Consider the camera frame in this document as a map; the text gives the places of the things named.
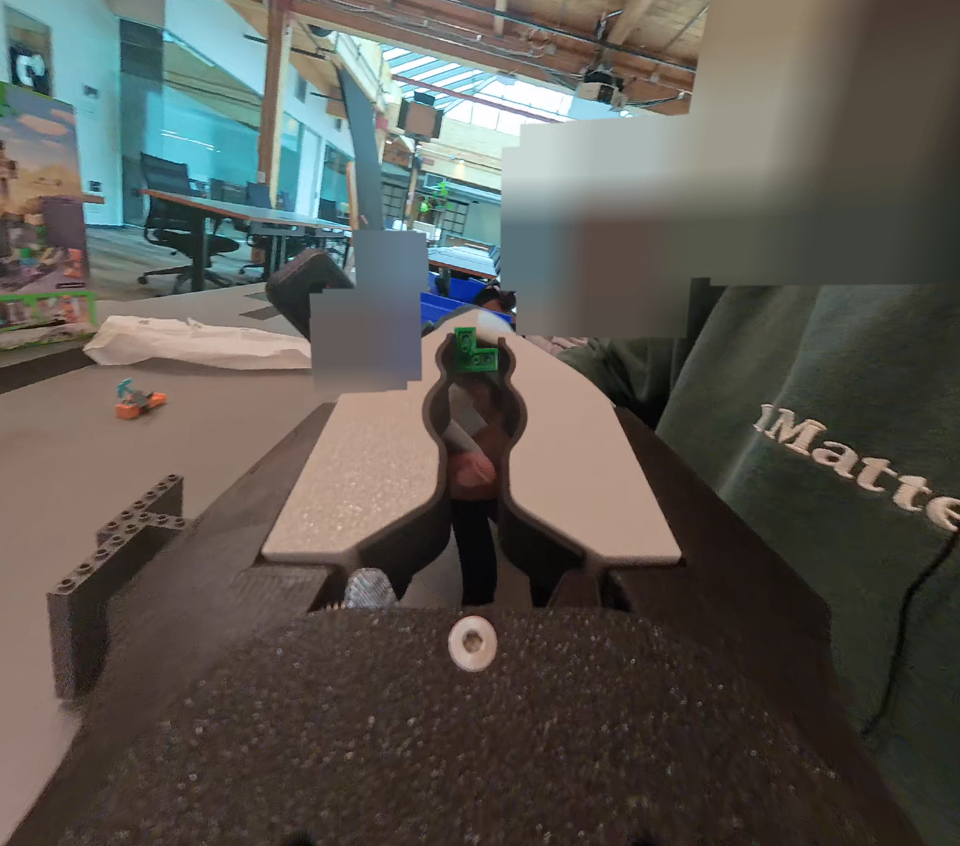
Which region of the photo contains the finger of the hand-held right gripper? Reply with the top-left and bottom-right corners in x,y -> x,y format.
448,307 -> 520,346
447,402 -> 490,462

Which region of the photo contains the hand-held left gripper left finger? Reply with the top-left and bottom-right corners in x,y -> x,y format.
259,330 -> 451,562

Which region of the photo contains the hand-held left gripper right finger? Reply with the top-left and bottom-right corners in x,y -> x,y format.
498,334 -> 684,569

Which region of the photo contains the ceiling mounted device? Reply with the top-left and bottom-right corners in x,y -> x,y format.
581,66 -> 630,112

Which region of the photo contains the green toy set box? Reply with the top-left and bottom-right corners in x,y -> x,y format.
0,82 -> 99,352

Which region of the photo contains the black office chair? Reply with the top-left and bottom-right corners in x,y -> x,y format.
138,152 -> 241,288

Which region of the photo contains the green corner brick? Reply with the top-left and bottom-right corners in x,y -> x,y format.
452,327 -> 502,374

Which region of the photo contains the grey brick wall assembly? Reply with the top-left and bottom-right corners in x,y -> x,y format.
47,473 -> 189,700

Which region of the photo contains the blue plastic bin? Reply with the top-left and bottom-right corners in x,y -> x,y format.
420,291 -> 519,329

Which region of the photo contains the grey desk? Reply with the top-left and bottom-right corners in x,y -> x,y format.
0,282 -> 354,832

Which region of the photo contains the long background table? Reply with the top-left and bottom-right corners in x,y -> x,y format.
138,186 -> 354,280

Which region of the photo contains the black cord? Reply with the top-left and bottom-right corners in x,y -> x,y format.
861,534 -> 960,738

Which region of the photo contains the wall picture frame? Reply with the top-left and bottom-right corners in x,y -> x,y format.
3,6 -> 55,98

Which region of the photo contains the person's right hand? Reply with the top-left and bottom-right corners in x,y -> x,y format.
448,448 -> 498,503

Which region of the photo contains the orange toy minifigure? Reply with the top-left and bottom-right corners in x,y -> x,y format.
114,378 -> 168,421

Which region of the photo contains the white paper bag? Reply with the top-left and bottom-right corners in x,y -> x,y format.
84,315 -> 312,370

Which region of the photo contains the person's upper body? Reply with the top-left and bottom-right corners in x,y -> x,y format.
555,283 -> 960,846

